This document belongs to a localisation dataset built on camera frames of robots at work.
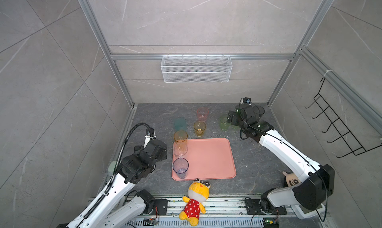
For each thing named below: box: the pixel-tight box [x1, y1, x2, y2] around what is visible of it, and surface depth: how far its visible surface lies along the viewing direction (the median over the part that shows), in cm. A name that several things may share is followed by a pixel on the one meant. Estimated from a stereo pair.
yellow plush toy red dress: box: [179, 178, 211, 227], surface depth 72 cm
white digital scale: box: [290, 203, 326, 220], surface depth 71 cm
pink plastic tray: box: [172, 137, 237, 182], surface depth 91 cm
